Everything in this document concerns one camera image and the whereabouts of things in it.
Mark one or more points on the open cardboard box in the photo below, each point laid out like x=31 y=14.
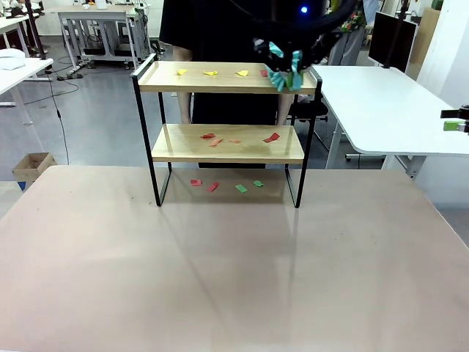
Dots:
x=34 y=163

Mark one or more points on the brown cardboard panel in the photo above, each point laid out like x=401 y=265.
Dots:
x=427 y=36

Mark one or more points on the black office chair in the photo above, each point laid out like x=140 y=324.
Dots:
x=315 y=110

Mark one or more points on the person in black shirt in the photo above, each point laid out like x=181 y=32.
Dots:
x=220 y=29

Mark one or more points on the yellow paper scrap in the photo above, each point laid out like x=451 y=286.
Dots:
x=181 y=72
x=242 y=73
x=210 y=73

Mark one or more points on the grey metal workbench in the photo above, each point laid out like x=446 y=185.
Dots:
x=95 y=16

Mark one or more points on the person's right forearm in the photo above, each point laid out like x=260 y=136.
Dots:
x=185 y=106

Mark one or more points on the black and green clamp fixture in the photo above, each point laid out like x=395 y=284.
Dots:
x=454 y=113

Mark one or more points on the small white table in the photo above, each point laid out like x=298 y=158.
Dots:
x=22 y=69

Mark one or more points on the white bundle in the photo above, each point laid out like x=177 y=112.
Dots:
x=11 y=58

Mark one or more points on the black stand pole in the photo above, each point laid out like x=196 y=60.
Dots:
x=34 y=33

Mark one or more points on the person in floral shirt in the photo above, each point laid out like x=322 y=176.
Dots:
x=351 y=40

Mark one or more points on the green paper scrap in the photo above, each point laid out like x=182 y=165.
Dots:
x=258 y=183
x=240 y=188

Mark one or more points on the large white table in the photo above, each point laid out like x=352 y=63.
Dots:
x=384 y=110

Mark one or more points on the black monitor pole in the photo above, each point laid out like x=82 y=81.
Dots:
x=404 y=7

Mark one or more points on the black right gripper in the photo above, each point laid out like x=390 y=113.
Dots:
x=311 y=51

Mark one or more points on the two-tier wooden black-framed shelf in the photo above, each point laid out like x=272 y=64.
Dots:
x=227 y=85

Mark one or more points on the floor power strip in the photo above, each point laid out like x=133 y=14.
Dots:
x=69 y=76

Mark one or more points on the white background desk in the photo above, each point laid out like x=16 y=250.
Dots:
x=14 y=23

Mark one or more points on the black monitor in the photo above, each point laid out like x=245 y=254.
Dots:
x=390 y=40

